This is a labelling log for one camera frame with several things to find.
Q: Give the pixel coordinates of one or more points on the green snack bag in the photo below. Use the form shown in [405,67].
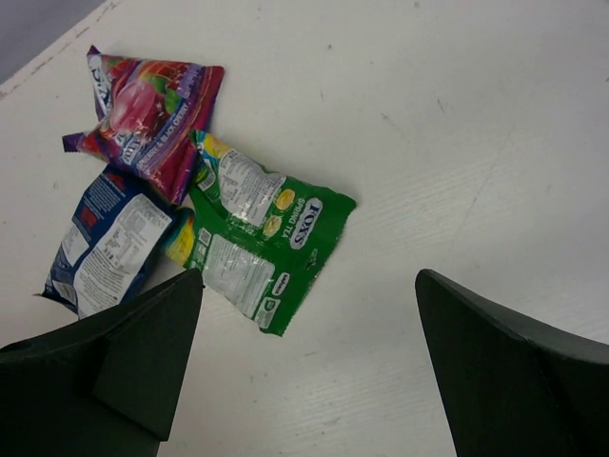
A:
[260,238]

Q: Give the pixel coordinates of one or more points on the small dark blue snack bag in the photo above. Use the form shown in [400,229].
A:
[111,245]

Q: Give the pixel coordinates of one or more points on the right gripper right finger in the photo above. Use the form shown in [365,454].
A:
[512,385]

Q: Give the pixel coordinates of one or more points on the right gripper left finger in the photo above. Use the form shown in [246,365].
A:
[106,385]

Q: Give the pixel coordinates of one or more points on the purple candy bag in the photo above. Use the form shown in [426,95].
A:
[147,111]

